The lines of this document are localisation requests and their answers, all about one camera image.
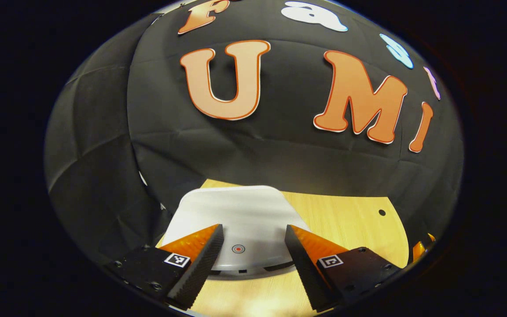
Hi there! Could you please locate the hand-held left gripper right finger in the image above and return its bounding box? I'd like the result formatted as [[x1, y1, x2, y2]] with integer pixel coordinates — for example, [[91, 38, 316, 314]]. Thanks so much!
[[285, 224, 406, 312]]

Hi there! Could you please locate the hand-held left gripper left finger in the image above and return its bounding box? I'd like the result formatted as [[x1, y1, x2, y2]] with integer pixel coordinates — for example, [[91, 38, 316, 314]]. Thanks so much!
[[104, 224, 224, 311]]

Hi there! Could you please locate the white desktop garbage bin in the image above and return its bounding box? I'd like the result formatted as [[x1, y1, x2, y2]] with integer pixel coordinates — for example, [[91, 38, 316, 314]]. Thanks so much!
[[162, 185, 311, 279]]

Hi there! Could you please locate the wooden desktop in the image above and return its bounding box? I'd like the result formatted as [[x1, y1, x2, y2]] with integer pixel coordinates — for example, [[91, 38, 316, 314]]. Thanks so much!
[[154, 178, 410, 317]]

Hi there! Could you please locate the black backdrop cloth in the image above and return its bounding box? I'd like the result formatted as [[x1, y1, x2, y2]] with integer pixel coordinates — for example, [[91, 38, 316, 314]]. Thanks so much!
[[44, 0, 464, 265]]

